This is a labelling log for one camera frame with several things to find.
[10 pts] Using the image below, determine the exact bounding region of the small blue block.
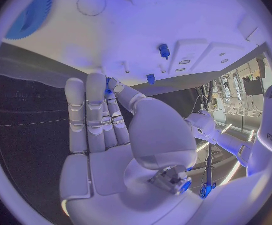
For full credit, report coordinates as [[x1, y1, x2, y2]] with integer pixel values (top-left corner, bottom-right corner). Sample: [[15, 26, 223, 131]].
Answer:
[[146, 74, 157, 86]]

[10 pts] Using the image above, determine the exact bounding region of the blue gear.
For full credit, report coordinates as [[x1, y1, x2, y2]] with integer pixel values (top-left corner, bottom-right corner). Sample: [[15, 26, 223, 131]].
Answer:
[[4, 0, 56, 41]]

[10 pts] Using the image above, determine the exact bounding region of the white task board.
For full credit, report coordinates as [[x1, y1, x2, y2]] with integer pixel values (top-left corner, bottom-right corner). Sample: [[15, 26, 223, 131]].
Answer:
[[1, 0, 270, 88]]

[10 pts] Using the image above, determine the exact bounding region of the blue peg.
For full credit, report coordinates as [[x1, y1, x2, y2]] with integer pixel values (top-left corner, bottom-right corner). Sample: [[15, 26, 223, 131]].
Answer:
[[104, 76, 115, 95]]

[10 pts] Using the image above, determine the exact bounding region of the blue plug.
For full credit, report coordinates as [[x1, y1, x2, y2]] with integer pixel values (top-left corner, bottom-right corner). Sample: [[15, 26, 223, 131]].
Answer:
[[158, 44, 172, 61]]

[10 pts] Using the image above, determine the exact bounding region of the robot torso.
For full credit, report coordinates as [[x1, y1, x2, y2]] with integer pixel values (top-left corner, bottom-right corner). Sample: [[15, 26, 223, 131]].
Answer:
[[246, 83, 272, 176]]

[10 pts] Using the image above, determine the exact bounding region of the black screen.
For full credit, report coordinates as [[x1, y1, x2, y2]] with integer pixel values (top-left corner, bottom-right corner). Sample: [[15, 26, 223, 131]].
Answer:
[[242, 78, 265, 96]]

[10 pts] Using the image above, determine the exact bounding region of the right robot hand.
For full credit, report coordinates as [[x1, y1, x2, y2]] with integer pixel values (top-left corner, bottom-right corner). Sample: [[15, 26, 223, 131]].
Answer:
[[59, 72, 206, 225]]

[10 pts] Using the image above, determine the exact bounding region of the white cable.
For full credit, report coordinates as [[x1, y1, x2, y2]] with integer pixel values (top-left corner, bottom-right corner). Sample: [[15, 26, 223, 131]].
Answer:
[[192, 95, 210, 114]]

